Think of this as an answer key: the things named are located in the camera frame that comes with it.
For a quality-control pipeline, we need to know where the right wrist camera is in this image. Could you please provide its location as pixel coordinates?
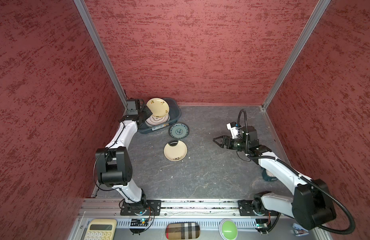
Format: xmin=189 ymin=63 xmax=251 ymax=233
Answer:
xmin=227 ymin=122 xmax=240 ymax=139

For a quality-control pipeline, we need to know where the left circuit board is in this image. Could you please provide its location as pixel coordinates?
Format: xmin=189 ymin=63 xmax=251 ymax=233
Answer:
xmin=130 ymin=219 xmax=149 ymax=228

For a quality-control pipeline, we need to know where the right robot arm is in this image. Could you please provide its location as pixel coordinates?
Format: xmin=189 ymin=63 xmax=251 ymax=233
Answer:
xmin=213 ymin=126 xmax=336 ymax=230

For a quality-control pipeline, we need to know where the green round button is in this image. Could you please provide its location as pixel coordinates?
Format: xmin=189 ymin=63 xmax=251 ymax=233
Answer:
xmin=219 ymin=219 xmax=238 ymax=240

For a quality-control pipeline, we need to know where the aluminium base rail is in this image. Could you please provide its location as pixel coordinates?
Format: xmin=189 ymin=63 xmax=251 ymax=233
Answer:
xmin=68 ymin=198 xmax=332 ymax=240

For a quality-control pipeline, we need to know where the right circuit board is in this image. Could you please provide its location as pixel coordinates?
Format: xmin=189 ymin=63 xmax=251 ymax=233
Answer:
xmin=255 ymin=219 xmax=272 ymax=230

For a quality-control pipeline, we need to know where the small teal patterned plate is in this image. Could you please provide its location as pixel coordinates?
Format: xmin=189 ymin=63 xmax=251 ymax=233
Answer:
xmin=169 ymin=123 xmax=190 ymax=140

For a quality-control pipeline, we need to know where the right aluminium corner post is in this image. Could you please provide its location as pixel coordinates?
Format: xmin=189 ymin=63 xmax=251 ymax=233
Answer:
xmin=262 ymin=0 xmax=331 ymax=112

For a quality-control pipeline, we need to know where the left aluminium corner post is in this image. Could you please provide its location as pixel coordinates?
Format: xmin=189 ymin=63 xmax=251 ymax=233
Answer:
xmin=74 ymin=0 xmax=127 ymax=109

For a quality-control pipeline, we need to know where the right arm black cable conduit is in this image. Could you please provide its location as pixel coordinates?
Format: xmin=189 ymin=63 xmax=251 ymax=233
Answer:
xmin=236 ymin=108 xmax=356 ymax=235

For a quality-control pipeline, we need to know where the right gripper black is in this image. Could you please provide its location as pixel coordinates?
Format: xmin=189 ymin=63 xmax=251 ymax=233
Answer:
xmin=212 ymin=135 xmax=249 ymax=152

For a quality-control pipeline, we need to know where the white plate flower outline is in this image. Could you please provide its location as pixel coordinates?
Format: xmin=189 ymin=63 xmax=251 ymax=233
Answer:
xmin=145 ymin=115 xmax=170 ymax=127

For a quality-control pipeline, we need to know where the cream calculator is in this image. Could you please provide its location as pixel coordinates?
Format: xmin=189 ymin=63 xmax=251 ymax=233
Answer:
xmin=83 ymin=219 xmax=117 ymax=240

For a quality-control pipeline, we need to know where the blue translucent plastic bin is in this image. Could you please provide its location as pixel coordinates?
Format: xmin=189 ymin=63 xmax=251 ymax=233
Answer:
xmin=138 ymin=98 xmax=182 ymax=134

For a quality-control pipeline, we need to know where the cream plate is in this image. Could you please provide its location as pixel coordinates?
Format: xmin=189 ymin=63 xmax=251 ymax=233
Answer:
xmin=147 ymin=98 xmax=170 ymax=118
xmin=164 ymin=140 xmax=188 ymax=162

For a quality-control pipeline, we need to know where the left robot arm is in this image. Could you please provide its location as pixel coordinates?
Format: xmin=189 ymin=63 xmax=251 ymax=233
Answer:
xmin=93 ymin=99 xmax=152 ymax=216

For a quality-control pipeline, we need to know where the aluminium corner post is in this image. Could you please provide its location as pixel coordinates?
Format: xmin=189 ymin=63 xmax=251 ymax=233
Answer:
xmin=74 ymin=0 xmax=127 ymax=109
xmin=262 ymin=0 xmax=331 ymax=112

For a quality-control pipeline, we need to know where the circuit board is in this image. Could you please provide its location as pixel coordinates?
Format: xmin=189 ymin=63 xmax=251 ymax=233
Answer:
xmin=255 ymin=219 xmax=272 ymax=230
xmin=130 ymin=219 xmax=149 ymax=228

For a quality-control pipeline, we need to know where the white blue stapler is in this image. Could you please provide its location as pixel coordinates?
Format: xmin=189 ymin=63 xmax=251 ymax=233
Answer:
xmin=292 ymin=223 xmax=309 ymax=237

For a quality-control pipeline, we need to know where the plaid pouch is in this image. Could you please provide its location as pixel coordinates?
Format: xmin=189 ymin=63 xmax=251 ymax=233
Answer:
xmin=165 ymin=222 xmax=201 ymax=240

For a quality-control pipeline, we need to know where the teal alarm clock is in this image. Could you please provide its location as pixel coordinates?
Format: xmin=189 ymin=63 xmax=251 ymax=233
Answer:
xmin=262 ymin=169 xmax=278 ymax=182

